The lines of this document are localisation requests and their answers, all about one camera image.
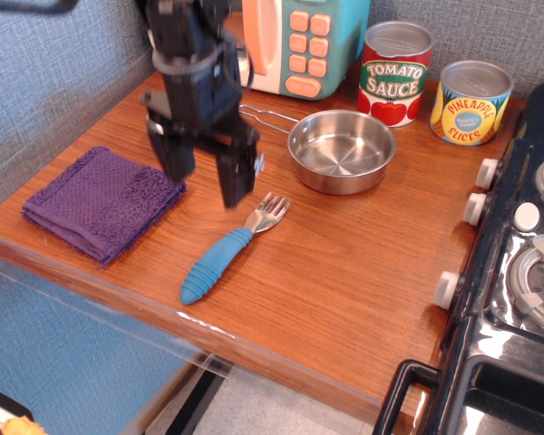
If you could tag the white stove knob top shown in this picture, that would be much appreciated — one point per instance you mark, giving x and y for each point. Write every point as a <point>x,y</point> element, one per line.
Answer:
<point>487,173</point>

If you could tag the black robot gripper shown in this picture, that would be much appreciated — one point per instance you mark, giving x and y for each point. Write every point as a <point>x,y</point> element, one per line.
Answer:
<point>201,111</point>

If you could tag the purple folded towel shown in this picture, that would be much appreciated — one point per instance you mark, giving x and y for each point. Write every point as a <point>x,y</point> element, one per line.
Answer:
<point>103,203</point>

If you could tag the small steel saucepan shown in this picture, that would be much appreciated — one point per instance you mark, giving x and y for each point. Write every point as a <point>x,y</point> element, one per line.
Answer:
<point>334,152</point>

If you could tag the black oven door handle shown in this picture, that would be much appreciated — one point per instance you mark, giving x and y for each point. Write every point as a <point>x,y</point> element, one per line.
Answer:
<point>408,373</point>

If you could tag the orange object bottom left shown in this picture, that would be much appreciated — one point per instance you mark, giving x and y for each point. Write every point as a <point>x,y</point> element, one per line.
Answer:
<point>22,426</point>

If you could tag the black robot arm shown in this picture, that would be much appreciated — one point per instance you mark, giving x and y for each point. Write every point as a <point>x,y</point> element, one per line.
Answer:
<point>189,36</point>

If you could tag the white stove knob middle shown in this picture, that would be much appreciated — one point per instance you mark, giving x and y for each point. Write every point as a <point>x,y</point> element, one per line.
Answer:
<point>474,208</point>

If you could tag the black toy stove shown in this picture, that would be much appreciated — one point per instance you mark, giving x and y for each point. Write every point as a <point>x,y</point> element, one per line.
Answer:
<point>493,344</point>

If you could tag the blue handled metal fork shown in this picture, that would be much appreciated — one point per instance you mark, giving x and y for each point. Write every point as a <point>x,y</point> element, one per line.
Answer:
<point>209,268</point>

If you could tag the pineapple slices can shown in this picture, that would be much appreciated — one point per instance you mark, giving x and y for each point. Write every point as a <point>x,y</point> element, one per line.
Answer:
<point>470,102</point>

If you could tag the teal toy microwave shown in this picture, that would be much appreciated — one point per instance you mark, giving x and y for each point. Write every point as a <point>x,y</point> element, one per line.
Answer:
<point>299,49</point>

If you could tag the white stove knob bottom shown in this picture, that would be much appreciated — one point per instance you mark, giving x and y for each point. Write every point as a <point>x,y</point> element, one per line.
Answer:
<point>445,289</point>

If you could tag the tomato sauce can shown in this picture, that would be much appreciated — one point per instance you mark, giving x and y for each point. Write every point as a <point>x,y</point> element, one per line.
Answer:
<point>394,67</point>

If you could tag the white stove knob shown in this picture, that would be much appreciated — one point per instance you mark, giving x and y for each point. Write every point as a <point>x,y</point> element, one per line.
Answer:
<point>487,173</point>
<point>474,208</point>
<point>445,289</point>

